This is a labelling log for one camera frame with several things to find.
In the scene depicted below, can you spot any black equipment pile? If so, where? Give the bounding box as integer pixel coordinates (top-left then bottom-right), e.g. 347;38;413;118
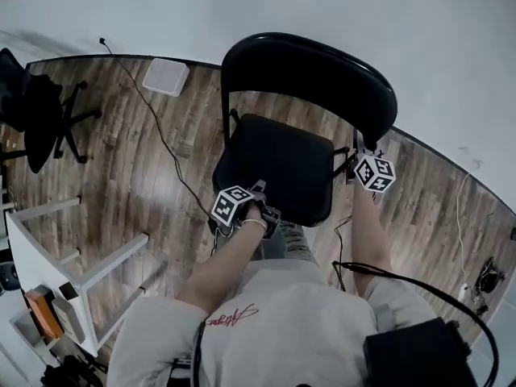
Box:
40;354;110;387

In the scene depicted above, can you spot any person's grey sweatshirt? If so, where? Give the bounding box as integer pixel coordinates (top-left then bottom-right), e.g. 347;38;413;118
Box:
106;257;444;387

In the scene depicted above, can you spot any small black box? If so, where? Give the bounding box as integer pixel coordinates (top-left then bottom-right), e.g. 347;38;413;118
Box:
57;281;80;302

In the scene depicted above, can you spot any white square box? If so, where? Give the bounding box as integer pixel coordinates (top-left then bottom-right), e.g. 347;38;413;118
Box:
142;57;191;98

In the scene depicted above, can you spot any black folding chair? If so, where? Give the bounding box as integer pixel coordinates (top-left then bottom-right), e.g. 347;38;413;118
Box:
211;31;399;228

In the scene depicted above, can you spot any thin wrist bracelet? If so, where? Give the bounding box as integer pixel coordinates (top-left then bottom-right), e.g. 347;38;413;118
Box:
240;217;269;234

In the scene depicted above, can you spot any grey box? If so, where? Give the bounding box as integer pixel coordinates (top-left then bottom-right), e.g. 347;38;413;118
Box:
51;295;88;345

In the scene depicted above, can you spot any white table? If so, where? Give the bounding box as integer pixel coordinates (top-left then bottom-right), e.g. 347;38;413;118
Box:
5;197;171;359

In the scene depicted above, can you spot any orange box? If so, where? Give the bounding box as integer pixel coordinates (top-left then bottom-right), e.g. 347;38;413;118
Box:
23;289;65;339

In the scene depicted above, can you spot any black floor cable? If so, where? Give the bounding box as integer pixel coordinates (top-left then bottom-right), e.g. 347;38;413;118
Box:
98;36;221;257

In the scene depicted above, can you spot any black round object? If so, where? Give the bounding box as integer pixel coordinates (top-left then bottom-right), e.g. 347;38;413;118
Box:
0;261;20;294

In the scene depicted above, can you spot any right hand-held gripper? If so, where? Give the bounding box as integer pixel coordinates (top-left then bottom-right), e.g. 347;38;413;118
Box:
346;128;398;195

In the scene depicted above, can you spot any thick black pack cable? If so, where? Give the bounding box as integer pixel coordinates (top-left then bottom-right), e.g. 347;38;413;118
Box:
331;260;501;387

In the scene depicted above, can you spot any black cable bundle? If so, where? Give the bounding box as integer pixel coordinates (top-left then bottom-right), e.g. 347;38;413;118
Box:
474;257;508;317

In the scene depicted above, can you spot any person's left forearm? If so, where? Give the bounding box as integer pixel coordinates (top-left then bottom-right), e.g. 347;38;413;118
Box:
176;211;272;314

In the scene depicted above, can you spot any black pack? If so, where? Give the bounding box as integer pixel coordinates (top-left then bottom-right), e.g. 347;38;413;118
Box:
362;318;481;387

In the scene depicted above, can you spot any black office chair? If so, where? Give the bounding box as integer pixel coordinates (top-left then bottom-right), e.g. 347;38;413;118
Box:
0;48;102;175

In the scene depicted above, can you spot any person's right forearm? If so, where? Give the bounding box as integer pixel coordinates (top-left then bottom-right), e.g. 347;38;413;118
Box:
349;181;394;298

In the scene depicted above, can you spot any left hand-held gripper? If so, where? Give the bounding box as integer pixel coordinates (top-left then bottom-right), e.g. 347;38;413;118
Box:
207;179;282;240

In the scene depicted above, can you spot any person's leg in jeans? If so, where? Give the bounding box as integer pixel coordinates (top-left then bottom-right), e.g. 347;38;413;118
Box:
260;218;320;266

